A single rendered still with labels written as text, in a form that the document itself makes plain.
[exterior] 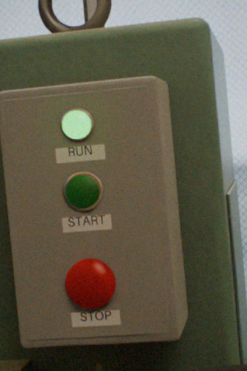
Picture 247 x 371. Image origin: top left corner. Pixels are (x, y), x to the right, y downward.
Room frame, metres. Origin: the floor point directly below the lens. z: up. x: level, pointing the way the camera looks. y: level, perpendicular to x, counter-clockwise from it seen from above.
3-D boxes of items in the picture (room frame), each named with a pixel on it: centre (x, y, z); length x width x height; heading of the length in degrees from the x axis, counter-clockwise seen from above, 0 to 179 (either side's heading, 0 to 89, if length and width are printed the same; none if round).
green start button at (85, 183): (0.52, 0.02, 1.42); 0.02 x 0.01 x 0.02; 80
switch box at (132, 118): (0.55, 0.02, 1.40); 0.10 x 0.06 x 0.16; 80
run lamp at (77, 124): (0.52, 0.02, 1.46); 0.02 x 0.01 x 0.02; 80
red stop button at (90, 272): (0.52, 0.02, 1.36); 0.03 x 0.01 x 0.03; 80
